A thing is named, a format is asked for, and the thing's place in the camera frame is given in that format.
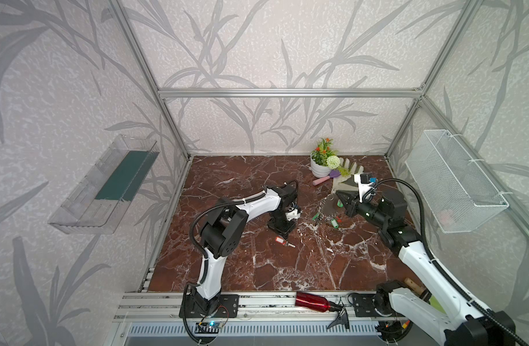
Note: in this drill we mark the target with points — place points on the white flower pot with plant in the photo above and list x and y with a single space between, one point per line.
324 159

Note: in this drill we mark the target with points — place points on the green garden trowel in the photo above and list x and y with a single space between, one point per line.
422 292

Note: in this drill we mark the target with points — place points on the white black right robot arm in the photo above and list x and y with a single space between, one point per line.
463 319

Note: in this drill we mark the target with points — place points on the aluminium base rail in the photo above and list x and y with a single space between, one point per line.
259 313

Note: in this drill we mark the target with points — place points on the red spray bottle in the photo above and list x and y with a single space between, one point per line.
316 303

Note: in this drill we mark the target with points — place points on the clear plastic wall shelf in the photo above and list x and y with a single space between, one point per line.
100 201

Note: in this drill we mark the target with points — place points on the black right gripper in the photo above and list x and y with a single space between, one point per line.
351 205

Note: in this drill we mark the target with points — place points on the white wire mesh basket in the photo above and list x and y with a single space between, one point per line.
460 195

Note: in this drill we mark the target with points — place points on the beige grey garden glove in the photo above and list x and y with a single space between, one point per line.
346 182

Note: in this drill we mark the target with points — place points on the red tag key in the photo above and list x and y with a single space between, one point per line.
284 242

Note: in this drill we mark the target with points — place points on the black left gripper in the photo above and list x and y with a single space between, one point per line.
280 222

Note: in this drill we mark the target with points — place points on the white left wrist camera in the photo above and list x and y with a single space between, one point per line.
293 214

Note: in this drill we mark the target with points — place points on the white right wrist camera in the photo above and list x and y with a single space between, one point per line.
366 186

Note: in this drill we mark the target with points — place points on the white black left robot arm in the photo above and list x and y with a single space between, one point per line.
216 232

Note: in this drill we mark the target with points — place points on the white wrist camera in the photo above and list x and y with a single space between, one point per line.
366 186
293 214

